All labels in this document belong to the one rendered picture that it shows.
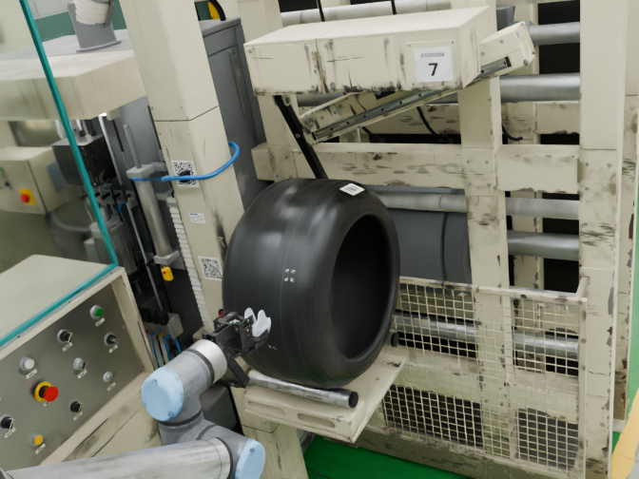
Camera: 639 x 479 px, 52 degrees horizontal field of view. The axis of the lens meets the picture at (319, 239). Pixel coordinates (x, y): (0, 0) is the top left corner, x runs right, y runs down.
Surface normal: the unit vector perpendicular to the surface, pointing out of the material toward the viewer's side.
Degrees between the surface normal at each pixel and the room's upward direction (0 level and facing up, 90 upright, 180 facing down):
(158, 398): 77
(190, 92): 90
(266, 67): 90
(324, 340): 91
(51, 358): 90
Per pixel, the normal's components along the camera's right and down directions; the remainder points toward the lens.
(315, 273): 0.22, -0.07
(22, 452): 0.86, 0.08
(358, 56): -0.48, 0.46
